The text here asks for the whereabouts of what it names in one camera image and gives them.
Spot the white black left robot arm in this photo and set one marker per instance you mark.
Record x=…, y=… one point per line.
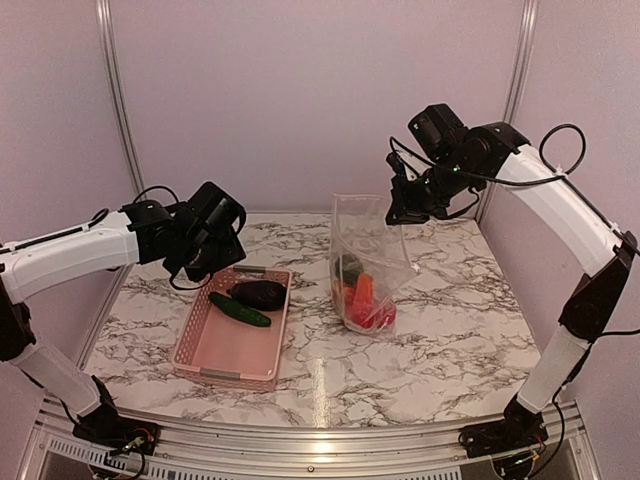
x=32, y=266

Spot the left aluminium corner post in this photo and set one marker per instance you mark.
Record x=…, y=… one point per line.
x=116, y=90

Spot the red lychee fruit bunch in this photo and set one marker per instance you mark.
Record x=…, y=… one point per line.
x=342, y=296

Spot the aluminium front frame rail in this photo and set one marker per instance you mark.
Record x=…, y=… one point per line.
x=194, y=449

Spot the green toy cucumber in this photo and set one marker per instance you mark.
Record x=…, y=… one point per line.
x=238, y=311

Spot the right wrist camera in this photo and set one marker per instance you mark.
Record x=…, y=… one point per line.
x=401, y=167

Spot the green toy avocado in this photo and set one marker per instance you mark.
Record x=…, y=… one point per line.
x=349, y=268

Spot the clear zip top bag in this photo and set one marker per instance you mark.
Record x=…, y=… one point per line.
x=358, y=227

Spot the aluminium corner post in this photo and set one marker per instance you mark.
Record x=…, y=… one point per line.
x=116, y=90
x=512, y=28

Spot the red toy tomato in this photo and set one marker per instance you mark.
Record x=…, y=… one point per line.
x=382, y=318

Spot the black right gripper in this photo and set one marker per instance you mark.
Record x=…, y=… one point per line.
x=407, y=211

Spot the dark purple toy eggplant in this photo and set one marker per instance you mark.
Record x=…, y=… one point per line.
x=263, y=295

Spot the pink perforated plastic basket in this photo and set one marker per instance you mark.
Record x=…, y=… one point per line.
x=215, y=349

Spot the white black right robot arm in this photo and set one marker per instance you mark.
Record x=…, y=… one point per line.
x=605, y=254

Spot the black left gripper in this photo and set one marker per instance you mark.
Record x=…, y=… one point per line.
x=231, y=252

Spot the right aluminium corner post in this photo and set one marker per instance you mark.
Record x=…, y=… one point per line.
x=512, y=28

